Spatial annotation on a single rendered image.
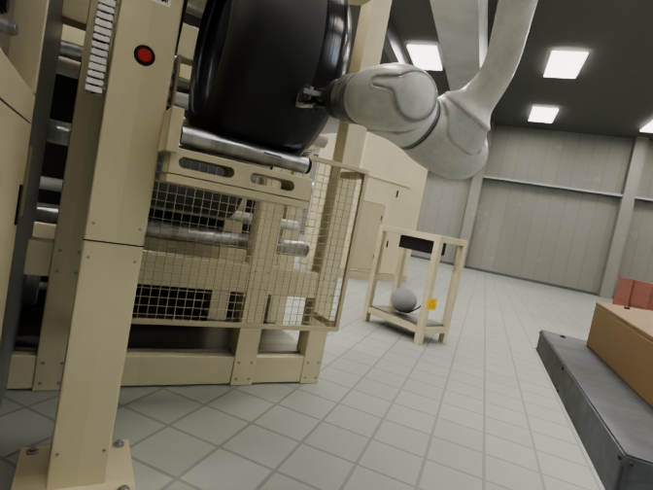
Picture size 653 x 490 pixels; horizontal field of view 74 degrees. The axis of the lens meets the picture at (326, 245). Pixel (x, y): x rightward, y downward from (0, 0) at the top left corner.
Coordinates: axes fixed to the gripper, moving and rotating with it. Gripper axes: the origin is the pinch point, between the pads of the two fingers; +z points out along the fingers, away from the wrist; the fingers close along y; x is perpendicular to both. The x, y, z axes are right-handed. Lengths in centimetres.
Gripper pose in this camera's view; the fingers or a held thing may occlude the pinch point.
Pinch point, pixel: (305, 100)
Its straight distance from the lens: 104.4
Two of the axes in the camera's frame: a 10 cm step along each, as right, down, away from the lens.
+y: -8.6, -1.3, -4.9
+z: -4.5, -2.7, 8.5
